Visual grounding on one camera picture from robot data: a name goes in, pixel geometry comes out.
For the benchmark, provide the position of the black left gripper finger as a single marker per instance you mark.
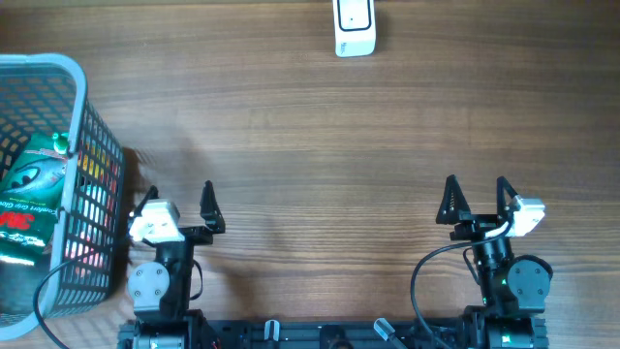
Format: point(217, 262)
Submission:
point(151, 194)
point(210, 211)

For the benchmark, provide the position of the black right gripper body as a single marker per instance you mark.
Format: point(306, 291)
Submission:
point(491, 255)

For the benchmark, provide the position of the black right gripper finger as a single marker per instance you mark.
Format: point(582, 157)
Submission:
point(504, 194)
point(453, 208)

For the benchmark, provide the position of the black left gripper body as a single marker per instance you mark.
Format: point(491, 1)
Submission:
point(178, 256)

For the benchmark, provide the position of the green 3M glove package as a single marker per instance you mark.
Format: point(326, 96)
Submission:
point(31, 193)

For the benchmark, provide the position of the yellow bottle green cap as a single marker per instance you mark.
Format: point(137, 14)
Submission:
point(61, 143)

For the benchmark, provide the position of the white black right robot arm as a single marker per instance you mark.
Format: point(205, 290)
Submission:
point(513, 288)

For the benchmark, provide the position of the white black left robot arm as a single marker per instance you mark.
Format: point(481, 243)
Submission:
point(161, 289)

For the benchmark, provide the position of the white barcode scanner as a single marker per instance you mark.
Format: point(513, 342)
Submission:
point(355, 31)

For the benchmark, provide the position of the grey plastic mesh basket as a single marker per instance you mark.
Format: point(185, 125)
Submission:
point(46, 94)

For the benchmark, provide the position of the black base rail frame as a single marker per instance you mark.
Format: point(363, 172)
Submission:
point(329, 334)

